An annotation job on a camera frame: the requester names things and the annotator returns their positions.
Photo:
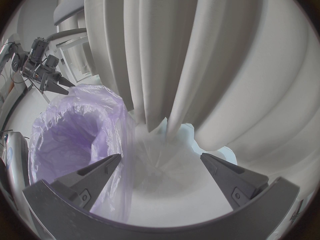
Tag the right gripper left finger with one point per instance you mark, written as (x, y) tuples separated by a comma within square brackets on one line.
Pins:
[(92, 181)]

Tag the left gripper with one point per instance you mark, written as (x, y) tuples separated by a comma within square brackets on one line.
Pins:
[(48, 80)]

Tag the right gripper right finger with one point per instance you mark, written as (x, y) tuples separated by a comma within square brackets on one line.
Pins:
[(232, 181)]

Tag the purple plastic bag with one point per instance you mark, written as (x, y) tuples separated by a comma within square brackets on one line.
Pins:
[(70, 139)]

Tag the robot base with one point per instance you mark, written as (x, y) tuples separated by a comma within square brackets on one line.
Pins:
[(17, 149)]

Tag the white trash bin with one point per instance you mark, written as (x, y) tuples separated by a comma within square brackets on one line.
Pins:
[(112, 199)]

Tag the grey chair with white legs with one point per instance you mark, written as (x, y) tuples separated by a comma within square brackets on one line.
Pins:
[(67, 9)]

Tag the white curtain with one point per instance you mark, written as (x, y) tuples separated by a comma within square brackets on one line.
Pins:
[(200, 59)]

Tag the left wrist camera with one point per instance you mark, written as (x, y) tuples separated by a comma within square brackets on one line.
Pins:
[(52, 61)]

